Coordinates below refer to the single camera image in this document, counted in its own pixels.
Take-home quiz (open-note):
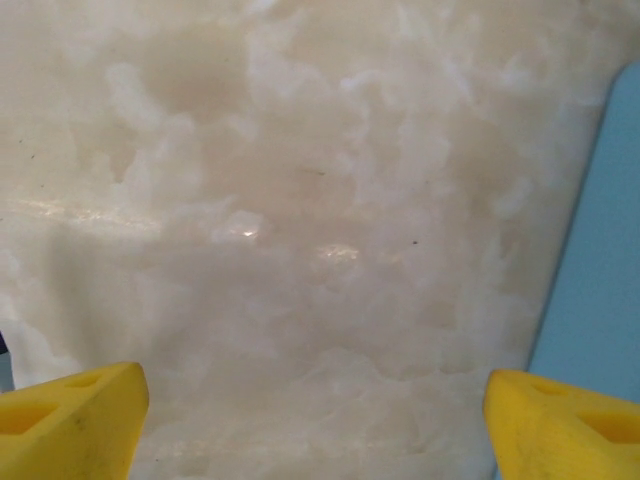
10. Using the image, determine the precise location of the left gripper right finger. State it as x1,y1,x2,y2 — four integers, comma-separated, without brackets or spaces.
483,368,640,480

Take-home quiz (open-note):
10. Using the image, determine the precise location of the blue toolbox with clear lid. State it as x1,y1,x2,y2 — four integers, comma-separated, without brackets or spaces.
527,63,640,401

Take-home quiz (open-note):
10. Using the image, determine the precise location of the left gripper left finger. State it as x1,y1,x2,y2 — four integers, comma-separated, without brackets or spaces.
0,361,150,480

